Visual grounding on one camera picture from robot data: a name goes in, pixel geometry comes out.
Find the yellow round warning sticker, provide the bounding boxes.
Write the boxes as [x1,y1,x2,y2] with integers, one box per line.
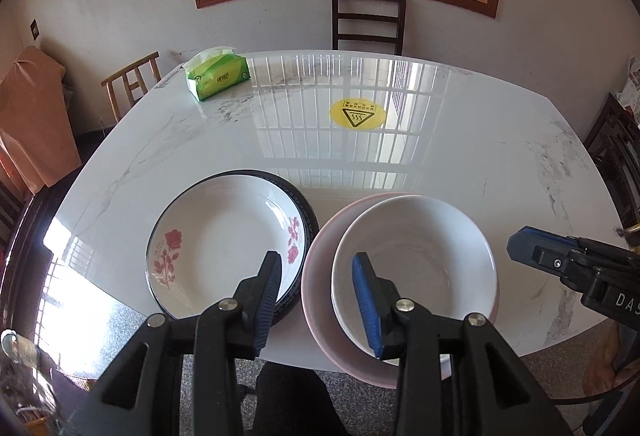
[329,96,388,131]

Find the green tissue pack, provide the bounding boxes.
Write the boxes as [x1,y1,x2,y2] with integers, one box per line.
[184,46,251,102]

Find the dark wooden side chair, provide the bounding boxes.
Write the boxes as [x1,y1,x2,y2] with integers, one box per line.
[582,93,640,237]

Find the person's dark trouser leg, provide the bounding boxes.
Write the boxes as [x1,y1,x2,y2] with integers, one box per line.
[252,361,351,436]

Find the blue floral plate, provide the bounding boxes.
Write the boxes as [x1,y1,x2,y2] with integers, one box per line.
[220,169,321,331]

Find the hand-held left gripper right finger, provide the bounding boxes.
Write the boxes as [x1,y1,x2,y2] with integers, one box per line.
[351,252,573,436]

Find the pink bowl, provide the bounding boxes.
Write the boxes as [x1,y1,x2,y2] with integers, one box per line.
[301,192,501,390]

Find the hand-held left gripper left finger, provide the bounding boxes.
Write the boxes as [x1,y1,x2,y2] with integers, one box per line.
[67,251,284,436]

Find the white plate with red roses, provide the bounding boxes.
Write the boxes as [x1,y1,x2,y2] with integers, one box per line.
[146,171,307,321]

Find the orange cloth covered furniture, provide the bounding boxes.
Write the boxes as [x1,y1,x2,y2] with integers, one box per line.
[0,44,84,195]

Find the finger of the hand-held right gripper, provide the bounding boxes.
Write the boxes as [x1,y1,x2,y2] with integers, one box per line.
[506,226,596,289]

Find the white bowl with blue stripes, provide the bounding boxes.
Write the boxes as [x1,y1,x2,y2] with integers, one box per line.
[331,195,499,362]

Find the light wooden chair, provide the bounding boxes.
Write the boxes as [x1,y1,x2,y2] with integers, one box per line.
[101,52,162,124]

